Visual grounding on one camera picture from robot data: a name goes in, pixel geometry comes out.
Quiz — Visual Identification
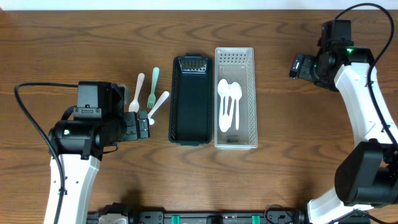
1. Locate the white spoon bowl down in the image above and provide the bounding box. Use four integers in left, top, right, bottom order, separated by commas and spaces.
219, 96, 229, 133

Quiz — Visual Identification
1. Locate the black cable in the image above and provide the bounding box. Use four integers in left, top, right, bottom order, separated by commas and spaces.
14, 82, 78, 224
334, 2, 398, 147

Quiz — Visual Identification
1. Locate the white fork diagonal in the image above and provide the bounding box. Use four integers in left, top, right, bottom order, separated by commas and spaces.
148, 91, 170, 119

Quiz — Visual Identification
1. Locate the white spoon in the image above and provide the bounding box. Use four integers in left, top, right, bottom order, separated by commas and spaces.
217, 78, 229, 125
228, 82, 236, 128
232, 82, 243, 130
129, 73, 145, 112

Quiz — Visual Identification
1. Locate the dark green plastic basket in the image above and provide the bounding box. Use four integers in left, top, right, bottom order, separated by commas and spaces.
169, 54, 213, 146

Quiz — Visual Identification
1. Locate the right black cable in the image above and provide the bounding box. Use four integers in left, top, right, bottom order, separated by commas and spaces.
334, 2, 398, 147

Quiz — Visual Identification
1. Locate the clear white plastic basket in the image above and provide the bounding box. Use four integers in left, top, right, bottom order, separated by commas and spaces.
214, 47, 258, 150

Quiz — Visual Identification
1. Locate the left black cable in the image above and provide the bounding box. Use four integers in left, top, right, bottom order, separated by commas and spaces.
14, 82, 78, 224

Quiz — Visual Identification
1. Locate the mint green plastic fork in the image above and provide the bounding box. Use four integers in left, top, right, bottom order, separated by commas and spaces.
147, 67, 160, 109

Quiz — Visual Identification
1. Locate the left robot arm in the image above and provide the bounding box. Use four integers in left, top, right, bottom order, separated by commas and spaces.
44, 81, 150, 223

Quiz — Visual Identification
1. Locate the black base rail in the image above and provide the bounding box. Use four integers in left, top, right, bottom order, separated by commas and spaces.
86, 202, 371, 224

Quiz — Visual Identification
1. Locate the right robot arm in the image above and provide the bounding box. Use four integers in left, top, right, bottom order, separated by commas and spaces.
289, 19, 397, 223

